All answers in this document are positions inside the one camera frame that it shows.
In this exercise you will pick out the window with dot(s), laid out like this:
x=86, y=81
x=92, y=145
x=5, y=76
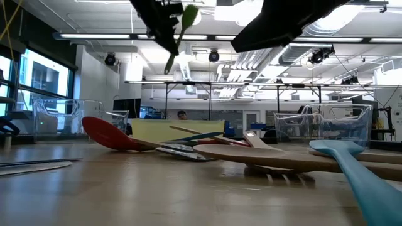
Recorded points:
x=44, y=75

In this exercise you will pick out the yellow translucent plastic bin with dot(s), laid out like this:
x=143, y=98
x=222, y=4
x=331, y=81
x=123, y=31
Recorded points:
x=150, y=130

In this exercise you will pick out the long blue silicone spatula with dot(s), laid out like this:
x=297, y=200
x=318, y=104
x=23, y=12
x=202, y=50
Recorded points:
x=370, y=194

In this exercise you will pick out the black monitor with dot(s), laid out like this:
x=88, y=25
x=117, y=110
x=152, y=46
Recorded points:
x=125, y=108

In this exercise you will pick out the clear plastic bin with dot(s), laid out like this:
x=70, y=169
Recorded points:
x=326, y=132
x=63, y=125

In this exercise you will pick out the dark blue chair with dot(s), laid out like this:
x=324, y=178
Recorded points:
x=7, y=124

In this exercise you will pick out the black equipment stand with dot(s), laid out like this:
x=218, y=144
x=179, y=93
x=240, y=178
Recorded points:
x=389, y=122

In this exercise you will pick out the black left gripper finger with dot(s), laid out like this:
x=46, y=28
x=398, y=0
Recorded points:
x=169, y=40
x=177, y=22

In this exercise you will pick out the wooden slotted spoon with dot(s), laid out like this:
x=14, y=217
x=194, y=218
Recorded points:
x=256, y=141

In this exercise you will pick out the blue crate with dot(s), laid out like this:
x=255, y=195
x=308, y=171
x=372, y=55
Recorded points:
x=259, y=126
x=229, y=130

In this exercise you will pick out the green silicone spatula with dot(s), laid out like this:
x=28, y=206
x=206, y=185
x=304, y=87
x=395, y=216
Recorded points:
x=190, y=15

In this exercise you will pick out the large wooden spoon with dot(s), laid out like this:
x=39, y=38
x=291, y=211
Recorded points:
x=267, y=157

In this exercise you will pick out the short blue silicone spatula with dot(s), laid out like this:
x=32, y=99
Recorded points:
x=204, y=135

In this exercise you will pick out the black truss frame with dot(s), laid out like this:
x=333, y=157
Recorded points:
x=188, y=83

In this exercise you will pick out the black ceiling camera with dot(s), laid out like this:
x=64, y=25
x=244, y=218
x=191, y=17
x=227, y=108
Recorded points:
x=214, y=56
x=110, y=59
x=320, y=55

